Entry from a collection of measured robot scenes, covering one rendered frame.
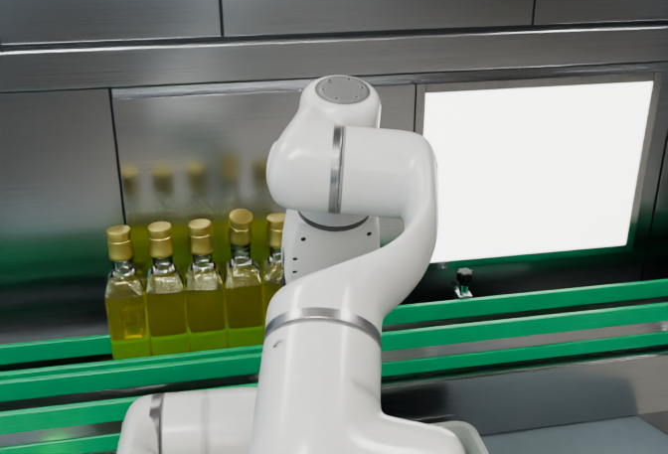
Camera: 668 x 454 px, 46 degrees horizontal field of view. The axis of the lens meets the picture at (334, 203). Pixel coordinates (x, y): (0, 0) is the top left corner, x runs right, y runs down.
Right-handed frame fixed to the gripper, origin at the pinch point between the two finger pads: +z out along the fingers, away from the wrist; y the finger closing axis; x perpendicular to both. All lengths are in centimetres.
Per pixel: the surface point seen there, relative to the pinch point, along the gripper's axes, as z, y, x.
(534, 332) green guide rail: 30, -39, -19
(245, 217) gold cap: 8.0, 7.0, -27.4
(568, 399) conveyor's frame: 42, -46, -14
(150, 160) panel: 7.0, 20.3, -41.6
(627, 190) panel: 18, -62, -39
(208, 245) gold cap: 12.1, 12.5, -26.4
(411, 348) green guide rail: 30.3, -18.1, -18.6
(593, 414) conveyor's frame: 46, -51, -13
